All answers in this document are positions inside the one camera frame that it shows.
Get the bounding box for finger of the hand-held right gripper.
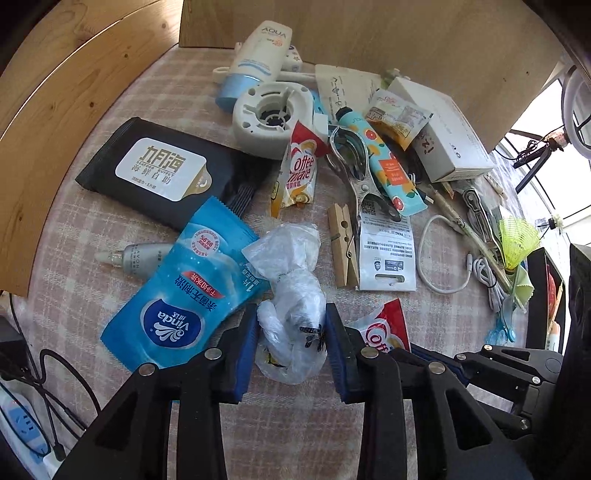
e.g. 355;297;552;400
455;343;563;403
410;343;470;385

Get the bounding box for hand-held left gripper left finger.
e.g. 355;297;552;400
53;302;260;480

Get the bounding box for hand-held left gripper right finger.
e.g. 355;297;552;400
325;302;536;480

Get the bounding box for coffee creamer sachet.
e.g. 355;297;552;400
346;298;413;356
270;120;320;218

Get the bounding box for clear plastic wrap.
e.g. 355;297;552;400
241;221;330;384

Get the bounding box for light blue plastic clip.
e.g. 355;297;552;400
489;295;517;343

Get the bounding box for green cloth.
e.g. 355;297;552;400
507;265;537;301

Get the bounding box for blue wet wipes packet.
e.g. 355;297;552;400
100;196;271;373

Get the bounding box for white printed card packaging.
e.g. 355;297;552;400
355;198;419;293

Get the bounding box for wooden clothespin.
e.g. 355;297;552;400
327;203;360;288

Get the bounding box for wooden chopsticks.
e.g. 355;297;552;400
434;185;527;310

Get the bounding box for yellow shuttlecock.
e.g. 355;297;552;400
498;216;542;273

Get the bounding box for small silver bottle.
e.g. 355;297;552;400
94;243;174;280

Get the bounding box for small potted white flowers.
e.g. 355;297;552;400
540;214;567;241

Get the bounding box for silver metal clip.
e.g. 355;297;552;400
328;124;390;232

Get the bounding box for beige sachet tube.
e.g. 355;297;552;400
485;168;509;202

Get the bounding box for teal orange-print tube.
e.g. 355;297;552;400
334;106;430;218

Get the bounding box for black tripod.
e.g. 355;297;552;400
513;131;568;195

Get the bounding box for black wet wipes pack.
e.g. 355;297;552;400
75;116;273;232

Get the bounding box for white cardboard box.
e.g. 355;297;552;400
385;76;498;184

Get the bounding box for pink plaid tablecloth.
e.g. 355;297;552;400
9;47;533;480

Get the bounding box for white blue power strip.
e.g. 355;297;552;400
0;380;59;479

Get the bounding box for black power adapter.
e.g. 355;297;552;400
0;316;34;380

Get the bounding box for white round plastic holder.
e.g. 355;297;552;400
232;82;320;158

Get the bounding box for white orange sauce sachet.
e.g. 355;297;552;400
364;89;434;151

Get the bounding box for beige paper envelope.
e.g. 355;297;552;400
314;64;384;122

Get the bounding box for white plastic stick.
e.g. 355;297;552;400
212;65;320;85

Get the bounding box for small white patterned bottle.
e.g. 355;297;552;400
283;43;304;73

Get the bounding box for white sunscreen tube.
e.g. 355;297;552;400
215;20;294;114

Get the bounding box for upright wooden board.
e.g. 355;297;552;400
178;0;574;154

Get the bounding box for slatted wooden panel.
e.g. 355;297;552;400
0;0;182;297

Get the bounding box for white cable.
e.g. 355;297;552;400
417;214;502;310

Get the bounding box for black power cables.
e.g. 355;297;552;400
6;292;103;465

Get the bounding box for white ring light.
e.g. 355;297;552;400
560;65;591;160

